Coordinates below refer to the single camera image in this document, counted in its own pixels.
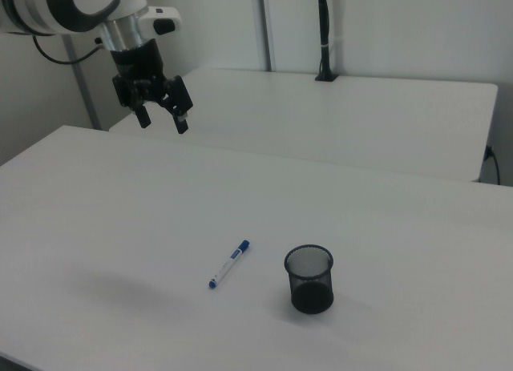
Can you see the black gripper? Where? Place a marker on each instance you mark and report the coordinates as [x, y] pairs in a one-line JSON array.
[[138, 64]]

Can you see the blue and white marker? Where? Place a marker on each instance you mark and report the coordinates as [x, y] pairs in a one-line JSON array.
[[228, 264]]

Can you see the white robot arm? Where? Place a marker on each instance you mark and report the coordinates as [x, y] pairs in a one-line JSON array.
[[132, 0]]

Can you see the white side table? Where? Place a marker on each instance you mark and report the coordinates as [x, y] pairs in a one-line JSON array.
[[320, 118]]

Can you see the black clamped pole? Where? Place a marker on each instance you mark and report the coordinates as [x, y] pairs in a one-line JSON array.
[[324, 26]]

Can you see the black mesh pen cup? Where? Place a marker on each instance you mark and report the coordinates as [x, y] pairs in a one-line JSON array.
[[312, 299]]

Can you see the grey wall post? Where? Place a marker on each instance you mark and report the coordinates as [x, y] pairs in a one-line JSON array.
[[267, 26]]

